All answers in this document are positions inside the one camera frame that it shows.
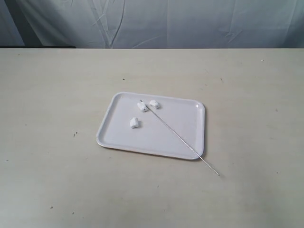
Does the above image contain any white marshmallow piece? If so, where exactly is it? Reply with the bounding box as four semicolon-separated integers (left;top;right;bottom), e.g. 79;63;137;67
130;117;140;129
137;102;148;112
149;100;160;109

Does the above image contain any thin metal skewer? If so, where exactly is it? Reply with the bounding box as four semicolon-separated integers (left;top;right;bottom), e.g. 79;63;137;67
140;100;220;176

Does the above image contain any white rectangular plastic tray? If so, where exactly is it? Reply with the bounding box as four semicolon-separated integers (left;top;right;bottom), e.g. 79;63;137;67
96;92;205;160

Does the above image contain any grey-blue backdrop cloth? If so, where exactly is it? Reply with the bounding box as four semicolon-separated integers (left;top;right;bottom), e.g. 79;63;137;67
0;0;304;48

